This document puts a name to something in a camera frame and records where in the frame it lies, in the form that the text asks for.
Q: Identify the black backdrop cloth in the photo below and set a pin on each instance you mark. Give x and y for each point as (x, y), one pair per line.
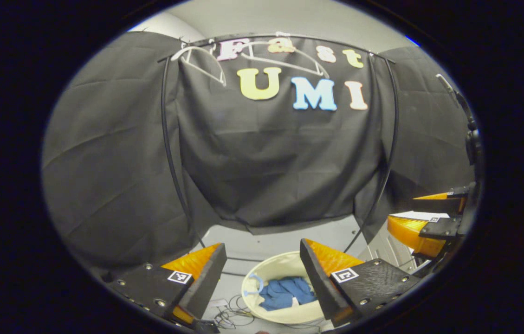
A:
(266, 162)

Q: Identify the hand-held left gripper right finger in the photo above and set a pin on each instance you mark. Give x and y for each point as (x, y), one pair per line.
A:
(322, 287)

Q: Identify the cream laundry hamper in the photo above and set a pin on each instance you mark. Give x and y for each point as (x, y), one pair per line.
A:
(280, 264)

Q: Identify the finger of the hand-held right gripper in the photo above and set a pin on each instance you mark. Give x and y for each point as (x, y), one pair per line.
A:
(438, 228)
(438, 206)

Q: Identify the white slatted object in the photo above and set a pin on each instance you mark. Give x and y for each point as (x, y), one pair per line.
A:
(387, 250)

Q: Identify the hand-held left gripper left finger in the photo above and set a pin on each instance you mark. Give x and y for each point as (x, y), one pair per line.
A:
(206, 287)

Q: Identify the white plastic clothes hanger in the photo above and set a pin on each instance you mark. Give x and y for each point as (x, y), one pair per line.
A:
(289, 67)
(192, 47)

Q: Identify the black metal clothes rack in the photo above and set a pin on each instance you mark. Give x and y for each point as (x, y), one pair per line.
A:
(162, 120)

